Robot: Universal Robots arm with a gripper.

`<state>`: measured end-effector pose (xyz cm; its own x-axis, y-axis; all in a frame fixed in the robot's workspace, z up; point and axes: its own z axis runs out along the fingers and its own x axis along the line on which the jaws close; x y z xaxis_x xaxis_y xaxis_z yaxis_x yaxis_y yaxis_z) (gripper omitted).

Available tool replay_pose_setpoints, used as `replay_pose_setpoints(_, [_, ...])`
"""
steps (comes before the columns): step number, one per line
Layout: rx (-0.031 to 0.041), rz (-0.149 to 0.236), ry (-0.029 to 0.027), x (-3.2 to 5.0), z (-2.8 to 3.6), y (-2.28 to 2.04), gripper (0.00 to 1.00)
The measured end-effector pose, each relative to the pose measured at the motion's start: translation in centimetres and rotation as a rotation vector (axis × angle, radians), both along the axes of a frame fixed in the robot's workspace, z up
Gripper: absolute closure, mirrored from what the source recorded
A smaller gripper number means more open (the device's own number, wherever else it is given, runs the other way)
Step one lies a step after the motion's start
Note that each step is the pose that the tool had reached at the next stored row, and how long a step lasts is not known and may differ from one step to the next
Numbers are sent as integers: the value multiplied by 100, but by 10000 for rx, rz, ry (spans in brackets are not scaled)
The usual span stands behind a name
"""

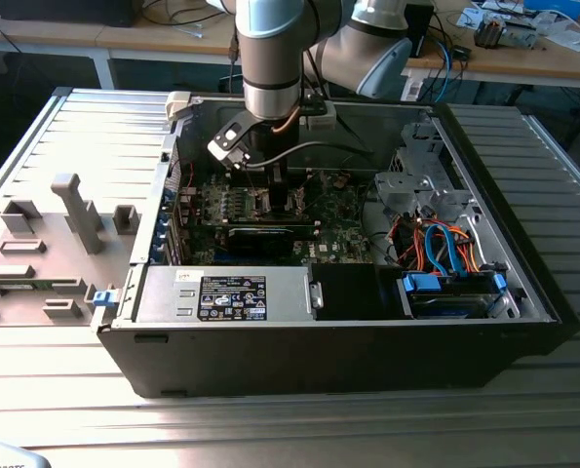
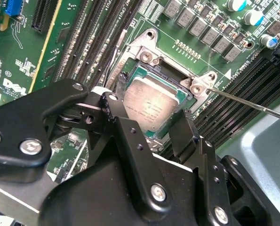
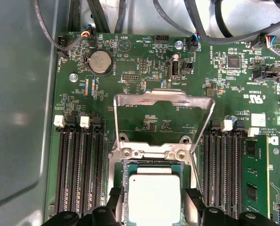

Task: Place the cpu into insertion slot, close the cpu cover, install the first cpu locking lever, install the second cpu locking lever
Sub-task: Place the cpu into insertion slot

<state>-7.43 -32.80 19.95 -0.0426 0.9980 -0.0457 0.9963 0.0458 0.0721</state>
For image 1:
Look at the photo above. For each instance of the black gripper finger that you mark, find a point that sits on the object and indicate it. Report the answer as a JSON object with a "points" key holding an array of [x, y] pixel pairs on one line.
{"points": [[282, 197]]}

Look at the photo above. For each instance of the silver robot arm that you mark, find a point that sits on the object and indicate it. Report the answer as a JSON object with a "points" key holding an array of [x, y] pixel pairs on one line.
{"points": [[270, 63]]}

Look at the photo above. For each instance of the CPU socket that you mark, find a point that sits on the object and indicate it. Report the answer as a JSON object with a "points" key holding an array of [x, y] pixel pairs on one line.
{"points": [[262, 205]]}

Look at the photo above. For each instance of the CPU cooler heatsink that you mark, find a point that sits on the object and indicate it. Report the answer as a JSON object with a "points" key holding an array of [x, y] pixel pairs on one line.
{"points": [[489, 31]]}

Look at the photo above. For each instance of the black graphics card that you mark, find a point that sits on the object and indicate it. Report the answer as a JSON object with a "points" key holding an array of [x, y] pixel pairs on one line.
{"points": [[260, 241]]}

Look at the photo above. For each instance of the round coin battery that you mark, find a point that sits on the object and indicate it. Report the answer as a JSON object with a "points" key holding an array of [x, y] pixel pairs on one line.
{"points": [[338, 184]]}

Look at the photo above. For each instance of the green motherboard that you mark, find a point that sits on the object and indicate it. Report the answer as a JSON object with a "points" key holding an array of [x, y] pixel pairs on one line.
{"points": [[338, 229]]}

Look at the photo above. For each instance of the beige case latch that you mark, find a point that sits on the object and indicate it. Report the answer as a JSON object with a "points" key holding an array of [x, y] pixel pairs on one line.
{"points": [[177, 105]]}

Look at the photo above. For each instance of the metal disk bay cage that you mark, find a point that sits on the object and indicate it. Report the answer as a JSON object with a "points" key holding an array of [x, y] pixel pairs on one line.
{"points": [[401, 192]]}

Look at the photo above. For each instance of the silver power supply unit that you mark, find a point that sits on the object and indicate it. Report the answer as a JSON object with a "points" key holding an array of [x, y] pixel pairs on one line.
{"points": [[163, 292]]}

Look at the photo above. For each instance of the hard disk in blue carrier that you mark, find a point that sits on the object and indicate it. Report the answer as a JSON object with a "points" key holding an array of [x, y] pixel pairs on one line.
{"points": [[418, 284]]}

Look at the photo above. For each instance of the wooden desk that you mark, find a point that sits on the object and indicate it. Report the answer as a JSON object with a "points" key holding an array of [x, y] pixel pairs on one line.
{"points": [[538, 61], [138, 41]]}

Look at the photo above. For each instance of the black PC case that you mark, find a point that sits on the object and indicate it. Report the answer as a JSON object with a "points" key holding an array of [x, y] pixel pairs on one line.
{"points": [[319, 361]]}

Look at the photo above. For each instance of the blue case clip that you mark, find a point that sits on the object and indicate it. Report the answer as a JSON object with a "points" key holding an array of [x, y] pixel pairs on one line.
{"points": [[104, 298]]}

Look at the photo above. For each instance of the grey parts rack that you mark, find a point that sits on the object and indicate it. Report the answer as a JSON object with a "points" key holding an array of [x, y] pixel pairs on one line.
{"points": [[75, 273]]}

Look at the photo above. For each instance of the black monitor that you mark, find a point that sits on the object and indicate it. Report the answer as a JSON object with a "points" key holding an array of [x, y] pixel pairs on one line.
{"points": [[65, 12]]}

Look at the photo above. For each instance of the green RAM stick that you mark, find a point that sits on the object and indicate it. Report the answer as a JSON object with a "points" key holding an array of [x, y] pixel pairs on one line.
{"points": [[19, 285]]}

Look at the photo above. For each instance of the blue box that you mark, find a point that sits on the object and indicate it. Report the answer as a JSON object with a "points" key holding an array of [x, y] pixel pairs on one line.
{"points": [[555, 7]]}

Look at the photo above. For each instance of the white plastic device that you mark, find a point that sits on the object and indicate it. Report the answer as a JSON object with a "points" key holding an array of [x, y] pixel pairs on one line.
{"points": [[7, 458]]}

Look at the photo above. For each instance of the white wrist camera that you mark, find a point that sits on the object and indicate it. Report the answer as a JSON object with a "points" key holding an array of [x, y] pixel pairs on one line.
{"points": [[221, 146], [319, 119]]}

